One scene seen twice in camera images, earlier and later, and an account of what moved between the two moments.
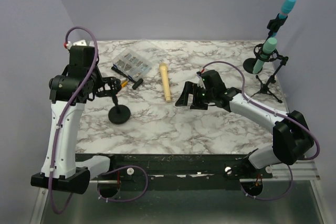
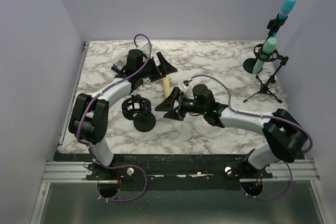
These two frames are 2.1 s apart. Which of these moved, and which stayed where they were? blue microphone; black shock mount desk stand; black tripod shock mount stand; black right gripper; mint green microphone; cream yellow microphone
Moved: black right gripper; black shock mount desk stand
Stayed: black tripod shock mount stand; cream yellow microphone; mint green microphone; blue microphone
